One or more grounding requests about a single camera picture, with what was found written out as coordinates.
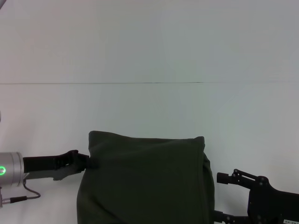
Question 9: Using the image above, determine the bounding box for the dark green t-shirt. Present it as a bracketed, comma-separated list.
[76, 130, 215, 224]

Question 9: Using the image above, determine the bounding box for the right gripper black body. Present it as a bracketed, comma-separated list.
[246, 175, 299, 224]

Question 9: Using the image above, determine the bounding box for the grey left gripper cable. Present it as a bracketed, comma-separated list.
[0, 183, 42, 208]

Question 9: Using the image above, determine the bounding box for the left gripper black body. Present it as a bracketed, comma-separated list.
[22, 149, 85, 182]

